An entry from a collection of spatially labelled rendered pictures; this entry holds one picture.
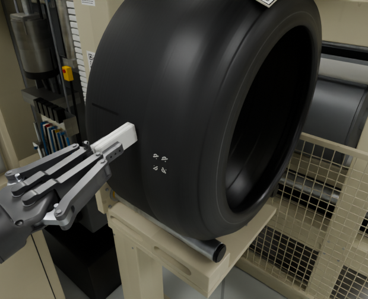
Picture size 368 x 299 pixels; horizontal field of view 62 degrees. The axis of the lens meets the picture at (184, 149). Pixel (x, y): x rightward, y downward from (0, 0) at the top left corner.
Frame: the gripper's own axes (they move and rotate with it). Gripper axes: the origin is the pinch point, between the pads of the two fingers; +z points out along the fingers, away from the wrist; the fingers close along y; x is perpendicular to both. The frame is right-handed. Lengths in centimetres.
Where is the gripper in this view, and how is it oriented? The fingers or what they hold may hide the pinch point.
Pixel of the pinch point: (116, 143)
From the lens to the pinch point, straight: 45.4
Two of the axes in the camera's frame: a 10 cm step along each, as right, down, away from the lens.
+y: -7.8, -3.4, 5.3
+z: 6.2, -5.3, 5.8
